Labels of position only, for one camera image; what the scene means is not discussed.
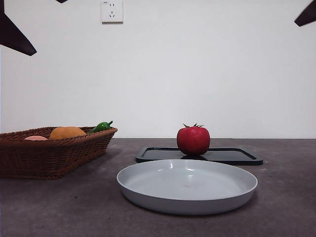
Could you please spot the brown wicker basket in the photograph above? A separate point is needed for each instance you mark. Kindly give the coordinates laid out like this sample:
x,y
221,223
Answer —
x,y
49,158

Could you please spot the pale pink round vegetable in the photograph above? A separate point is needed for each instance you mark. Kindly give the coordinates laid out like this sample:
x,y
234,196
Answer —
x,y
35,138

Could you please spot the grey round plate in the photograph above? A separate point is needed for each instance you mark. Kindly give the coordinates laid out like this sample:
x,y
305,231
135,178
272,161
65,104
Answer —
x,y
185,187

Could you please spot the white wall socket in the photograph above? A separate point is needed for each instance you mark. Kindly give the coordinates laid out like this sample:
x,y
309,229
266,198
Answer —
x,y
112,12

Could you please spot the black flat tray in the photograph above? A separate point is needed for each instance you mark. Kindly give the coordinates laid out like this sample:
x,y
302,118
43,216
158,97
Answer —
x,y
160,154

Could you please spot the red tomato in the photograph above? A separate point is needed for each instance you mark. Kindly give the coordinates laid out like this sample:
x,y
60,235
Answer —
x,y
193,140

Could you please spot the orange round fruit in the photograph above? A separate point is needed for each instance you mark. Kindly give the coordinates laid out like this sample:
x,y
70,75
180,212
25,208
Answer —
x,y
66,132

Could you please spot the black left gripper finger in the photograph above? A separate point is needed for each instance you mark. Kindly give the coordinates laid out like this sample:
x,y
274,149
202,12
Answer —
x,y
61,1
12,34

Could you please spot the green pepper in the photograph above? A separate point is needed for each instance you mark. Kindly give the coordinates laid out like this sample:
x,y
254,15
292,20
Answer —
x,y
100,127

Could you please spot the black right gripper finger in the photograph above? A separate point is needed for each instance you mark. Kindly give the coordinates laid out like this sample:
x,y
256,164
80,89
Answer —
x,y
308,16

